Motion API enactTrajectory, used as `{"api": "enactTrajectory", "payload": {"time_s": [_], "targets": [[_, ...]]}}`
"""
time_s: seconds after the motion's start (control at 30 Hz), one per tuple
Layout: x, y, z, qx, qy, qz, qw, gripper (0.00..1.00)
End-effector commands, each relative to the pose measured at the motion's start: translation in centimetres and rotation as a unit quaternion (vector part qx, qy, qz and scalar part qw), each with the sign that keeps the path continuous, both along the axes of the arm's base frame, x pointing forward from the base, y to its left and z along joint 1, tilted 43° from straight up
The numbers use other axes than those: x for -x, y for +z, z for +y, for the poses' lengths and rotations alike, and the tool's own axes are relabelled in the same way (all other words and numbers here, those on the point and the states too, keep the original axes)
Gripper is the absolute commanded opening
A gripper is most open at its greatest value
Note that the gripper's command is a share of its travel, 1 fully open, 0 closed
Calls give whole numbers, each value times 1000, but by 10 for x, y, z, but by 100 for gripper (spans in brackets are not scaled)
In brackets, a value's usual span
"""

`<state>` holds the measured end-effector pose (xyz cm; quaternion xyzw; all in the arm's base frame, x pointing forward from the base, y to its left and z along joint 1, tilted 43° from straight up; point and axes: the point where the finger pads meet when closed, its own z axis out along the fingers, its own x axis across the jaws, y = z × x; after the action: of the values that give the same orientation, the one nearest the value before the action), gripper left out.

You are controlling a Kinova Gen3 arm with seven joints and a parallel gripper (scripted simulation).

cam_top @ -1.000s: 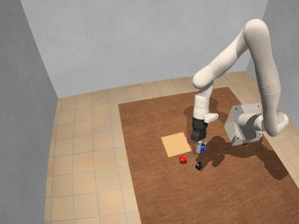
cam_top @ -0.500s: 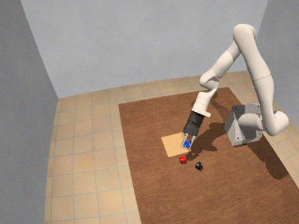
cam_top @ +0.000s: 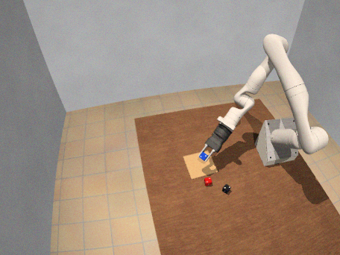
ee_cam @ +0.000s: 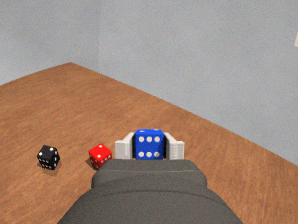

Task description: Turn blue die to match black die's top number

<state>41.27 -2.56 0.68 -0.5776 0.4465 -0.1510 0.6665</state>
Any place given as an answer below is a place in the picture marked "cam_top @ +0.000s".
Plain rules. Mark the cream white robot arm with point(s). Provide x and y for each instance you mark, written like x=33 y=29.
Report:
x=310 y=139

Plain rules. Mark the black die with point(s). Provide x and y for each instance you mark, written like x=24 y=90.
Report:
x=226 y=188

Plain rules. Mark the blue die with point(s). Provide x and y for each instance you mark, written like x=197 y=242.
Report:
x=203 y=156

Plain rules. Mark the red die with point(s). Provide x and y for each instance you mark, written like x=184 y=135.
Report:
x=207 y=181

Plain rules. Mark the tan square mat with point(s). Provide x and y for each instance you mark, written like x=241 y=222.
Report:
x=199 y=168

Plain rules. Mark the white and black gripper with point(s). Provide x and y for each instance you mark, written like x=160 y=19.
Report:
x=224 y=130

